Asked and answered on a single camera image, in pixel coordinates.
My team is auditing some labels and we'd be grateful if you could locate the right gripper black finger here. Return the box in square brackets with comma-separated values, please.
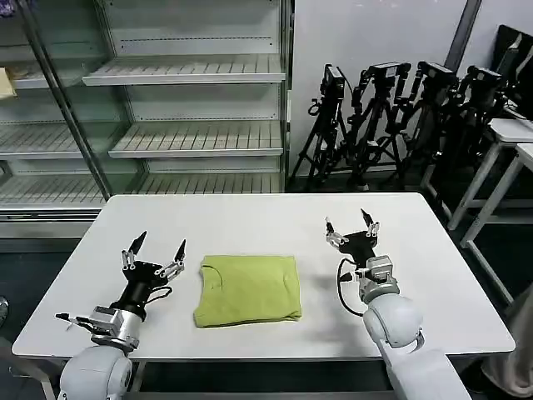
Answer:
[324, 216, 349, 249]
[360, 207, 381, 240]

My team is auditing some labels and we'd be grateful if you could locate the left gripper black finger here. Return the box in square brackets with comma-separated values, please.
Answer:
[154, 238, 187, 278]
[120, 230, 147, 272]

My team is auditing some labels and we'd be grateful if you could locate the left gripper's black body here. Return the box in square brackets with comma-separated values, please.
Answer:
[111, 260, 167, 314]

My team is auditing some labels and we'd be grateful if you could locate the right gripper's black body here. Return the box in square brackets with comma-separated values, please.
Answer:
[336, 231, 378, 268]

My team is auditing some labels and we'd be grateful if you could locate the yellow-green shirt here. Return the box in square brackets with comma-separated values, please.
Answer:
[192, 254, 303, 330]

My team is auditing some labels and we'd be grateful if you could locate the white side table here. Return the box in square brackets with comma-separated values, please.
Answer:
[419, 117, 533, 220]
[446, 142, 533, 308]

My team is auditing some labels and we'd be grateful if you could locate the white open shelf rack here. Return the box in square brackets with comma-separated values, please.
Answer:
[81, 0, 293, 196]

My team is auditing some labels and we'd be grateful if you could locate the glass-door display cabinet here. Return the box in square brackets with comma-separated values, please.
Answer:
[0, 0, 112, 253]

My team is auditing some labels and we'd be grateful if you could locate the person's leg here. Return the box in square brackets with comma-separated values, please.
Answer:
[481, 282, 533, 398]

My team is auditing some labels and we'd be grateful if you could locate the beige cardboard box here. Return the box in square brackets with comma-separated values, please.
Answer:
[0, 66, 18, 102]

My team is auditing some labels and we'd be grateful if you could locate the black computer monitor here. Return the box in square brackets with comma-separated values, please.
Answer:
[495, 23, 533, 123]

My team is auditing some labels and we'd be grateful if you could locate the left wrist's black cable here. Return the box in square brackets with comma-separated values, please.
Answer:
[144, 285, 174, 304]

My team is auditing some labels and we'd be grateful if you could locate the wrist's black cable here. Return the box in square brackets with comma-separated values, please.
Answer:
[336, 257, 370, 317]
[144, 285, 174, 304]

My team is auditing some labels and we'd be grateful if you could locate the right wrist's black cable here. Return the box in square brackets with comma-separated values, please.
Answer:
[336, 257, 370, 317]

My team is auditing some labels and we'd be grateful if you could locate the grey wall conduit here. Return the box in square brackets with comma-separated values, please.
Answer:
[446, 0, 482, 78]

